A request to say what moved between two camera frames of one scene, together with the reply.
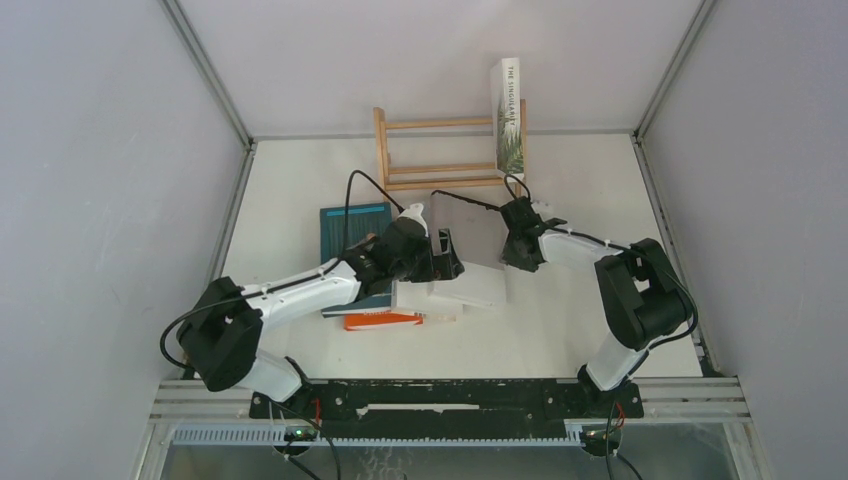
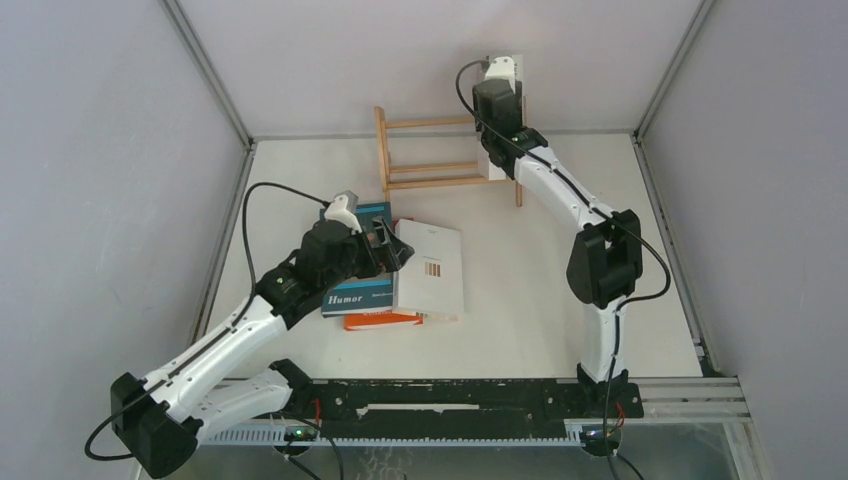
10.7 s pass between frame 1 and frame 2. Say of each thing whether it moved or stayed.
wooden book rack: stayed
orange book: stayed
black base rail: stayed
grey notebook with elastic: moved
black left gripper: moved
